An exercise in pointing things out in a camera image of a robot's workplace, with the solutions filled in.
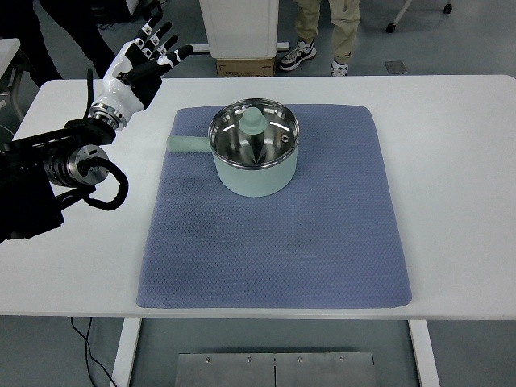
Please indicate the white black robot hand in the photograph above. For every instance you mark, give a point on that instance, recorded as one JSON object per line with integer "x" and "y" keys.
{"x": 134, "y": 77}

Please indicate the mint green pot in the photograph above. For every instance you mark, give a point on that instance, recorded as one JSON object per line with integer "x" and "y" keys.
{"x": 251, "y": 183}

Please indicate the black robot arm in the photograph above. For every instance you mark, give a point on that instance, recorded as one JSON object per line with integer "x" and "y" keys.
{"x": 44, "y": 174}

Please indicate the black device on floor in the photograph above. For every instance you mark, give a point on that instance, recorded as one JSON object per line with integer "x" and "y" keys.
{"x": 151, "y": 10}

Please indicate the person in black trousers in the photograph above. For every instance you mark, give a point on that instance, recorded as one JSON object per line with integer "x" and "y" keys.
{"x": 19, "y": 20}

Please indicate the cardboard box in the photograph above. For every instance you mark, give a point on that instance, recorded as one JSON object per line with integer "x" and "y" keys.
{"x": 264, "y": 67}

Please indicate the glass lid green knob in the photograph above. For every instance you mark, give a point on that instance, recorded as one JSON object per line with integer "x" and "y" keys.
{"x": 254, "y": 133}

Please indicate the person in beige trousers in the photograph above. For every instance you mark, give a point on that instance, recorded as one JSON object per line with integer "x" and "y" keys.
{"x": 345, "y": 17}

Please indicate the blue textured mat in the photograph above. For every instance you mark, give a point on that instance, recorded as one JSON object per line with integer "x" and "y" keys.
{"x": 328, "y": 240}

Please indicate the grey floor plate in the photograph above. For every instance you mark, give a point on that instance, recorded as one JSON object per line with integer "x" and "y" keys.
{"x": 396, "y": 67}

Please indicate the white pedestal stand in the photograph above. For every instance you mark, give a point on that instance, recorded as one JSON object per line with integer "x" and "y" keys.
{"x": 240, "y": 29}

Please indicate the metal base plate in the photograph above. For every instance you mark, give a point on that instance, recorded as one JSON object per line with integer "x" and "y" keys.
{"x": 276, "y": 369}

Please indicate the white table frame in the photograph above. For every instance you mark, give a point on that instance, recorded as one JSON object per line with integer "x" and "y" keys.
{"x": 419, "y": 334}

